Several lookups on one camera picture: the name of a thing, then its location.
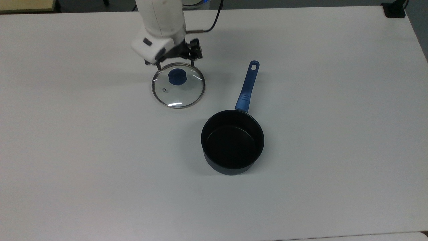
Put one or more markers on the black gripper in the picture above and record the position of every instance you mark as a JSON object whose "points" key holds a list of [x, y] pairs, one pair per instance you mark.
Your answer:
{"points": [[179, 50]]}

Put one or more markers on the glass lid with blue knob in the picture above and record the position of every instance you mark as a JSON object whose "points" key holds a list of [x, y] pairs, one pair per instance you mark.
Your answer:
{"points": [[177, 76]]}

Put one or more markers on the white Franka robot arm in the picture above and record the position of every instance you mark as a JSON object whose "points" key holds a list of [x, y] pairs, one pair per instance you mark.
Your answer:
{"points": [[160, 16]]}

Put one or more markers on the light wooden table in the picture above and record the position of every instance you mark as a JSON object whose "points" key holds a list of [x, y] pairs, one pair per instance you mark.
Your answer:
{"points": [[26, 5]]}

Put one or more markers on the black table clamp mount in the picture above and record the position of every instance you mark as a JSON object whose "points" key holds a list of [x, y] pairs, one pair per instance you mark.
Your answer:
{"points": [[394, 10]]}

